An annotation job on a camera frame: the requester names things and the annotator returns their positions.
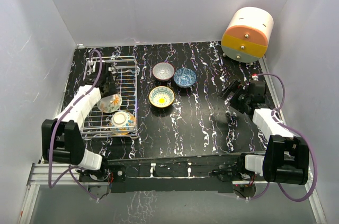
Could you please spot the aluminium frame rail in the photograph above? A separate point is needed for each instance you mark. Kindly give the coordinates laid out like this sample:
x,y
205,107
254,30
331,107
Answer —
x,y
39,176

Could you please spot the cylindrical drawer cabinet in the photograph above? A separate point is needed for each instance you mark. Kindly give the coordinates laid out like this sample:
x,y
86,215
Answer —
x,y
247,36

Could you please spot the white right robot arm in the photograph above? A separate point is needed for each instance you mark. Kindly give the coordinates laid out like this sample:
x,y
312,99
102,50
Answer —
x,y
286,158

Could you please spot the yellow sun pattern bowl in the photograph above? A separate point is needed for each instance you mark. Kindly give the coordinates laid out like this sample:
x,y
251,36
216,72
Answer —
x,y
161,96

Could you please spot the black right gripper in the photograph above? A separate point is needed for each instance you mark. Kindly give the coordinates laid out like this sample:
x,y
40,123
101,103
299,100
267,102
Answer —
x,y
232,87

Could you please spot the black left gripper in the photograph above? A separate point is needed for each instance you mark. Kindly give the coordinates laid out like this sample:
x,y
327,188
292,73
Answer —
x,y
112,90

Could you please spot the white wire dish rack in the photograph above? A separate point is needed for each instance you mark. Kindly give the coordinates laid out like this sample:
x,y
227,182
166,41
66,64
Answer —
x,y
96,124

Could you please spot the orange flower leaf bowl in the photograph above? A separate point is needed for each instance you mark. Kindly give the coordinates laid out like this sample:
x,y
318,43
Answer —
x,y
110,103

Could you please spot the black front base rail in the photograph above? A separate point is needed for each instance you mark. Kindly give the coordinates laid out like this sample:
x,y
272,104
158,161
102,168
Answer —
x,y
219,173

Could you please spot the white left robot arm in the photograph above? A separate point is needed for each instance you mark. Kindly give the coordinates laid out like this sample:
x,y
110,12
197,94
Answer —
x,y
62,140

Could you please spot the orange blue swirl bowl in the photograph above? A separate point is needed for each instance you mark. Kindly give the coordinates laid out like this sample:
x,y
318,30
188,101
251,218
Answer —
x,y
122,123

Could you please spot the blue patterned bowl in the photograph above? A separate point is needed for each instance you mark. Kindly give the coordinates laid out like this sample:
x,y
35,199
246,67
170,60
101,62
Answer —
x,y
184,77

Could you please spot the grey bowl red rim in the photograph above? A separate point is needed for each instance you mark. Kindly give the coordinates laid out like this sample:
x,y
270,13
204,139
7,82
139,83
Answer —
x,y
163,71

